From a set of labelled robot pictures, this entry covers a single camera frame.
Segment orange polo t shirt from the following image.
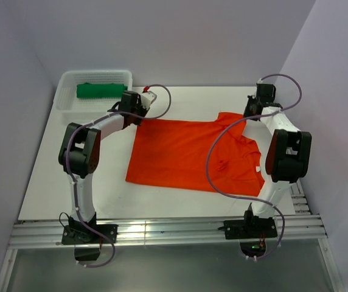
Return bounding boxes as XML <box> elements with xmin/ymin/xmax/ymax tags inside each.
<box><xmin>125</xmin><ymin>112</ymin><xmax>265</xmax><ymax>196</ymax></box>

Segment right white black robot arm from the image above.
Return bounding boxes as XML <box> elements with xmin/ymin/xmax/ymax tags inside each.
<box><xmin>242</xmin><ymin>83</ymin><xmax>312</xmax><ymax>237</ymax></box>

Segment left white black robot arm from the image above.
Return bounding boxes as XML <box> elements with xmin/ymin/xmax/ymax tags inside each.
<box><xmin>58</xmin><ymin>91</ymin><xmax>156</xmax><ymax>243</ymax></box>

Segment rolled green t shirt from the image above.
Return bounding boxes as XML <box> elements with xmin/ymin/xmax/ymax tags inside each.
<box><xmin>76</xmin><ymin>83</ymin><xmax>128</xmax><ymax>99</ymax></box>

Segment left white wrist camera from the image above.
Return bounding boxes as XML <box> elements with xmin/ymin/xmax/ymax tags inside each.
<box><xmin>141</xmin><ymin>91</ymin><xmax>158</xmax><ymax>109</ymax></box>

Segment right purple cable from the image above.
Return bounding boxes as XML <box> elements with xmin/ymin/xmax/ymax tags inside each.
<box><xmin>206</xmin><ymin>73</ymin><xmax>303</xmax><ymax>262</ymax></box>

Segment purple cable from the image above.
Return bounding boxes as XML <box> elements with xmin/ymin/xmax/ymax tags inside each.
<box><xmin>206</xmin><ymin>73</ymin><xmax>303</xmax><ymax>262</ymax></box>
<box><xmin>58</xmin><ymin>83</ymin><xmax>172</xmax><ymax>268</ymax></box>

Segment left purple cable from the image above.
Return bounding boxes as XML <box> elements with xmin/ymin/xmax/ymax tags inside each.
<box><xmin>58</xmin><ymin>83</ymin><xmax>172</xmax><ymax>268</ymax></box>

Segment right side aluminium rail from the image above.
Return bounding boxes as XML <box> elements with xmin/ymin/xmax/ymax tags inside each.
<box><xmin>290</xmin><ymin>180</ymin><xmax>312</xmax><ymax>215</ymax></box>

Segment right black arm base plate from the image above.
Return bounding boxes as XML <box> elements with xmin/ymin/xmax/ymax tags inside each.
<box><xmin>223</xmin><ymin>218</ymin><xmax>277</xmax><ymax>240</ymax></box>

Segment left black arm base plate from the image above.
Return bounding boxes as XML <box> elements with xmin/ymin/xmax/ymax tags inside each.
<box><xmin>61</xmin><ymin>224</ymin><xmax>118</xmax><ymax>245</ymax></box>

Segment front aluminium rail frame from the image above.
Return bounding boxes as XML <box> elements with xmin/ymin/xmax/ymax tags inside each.
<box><xmin>0</xmin><ymin>215</ymin><xmax>345</xmax><ymax>291</ymax></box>

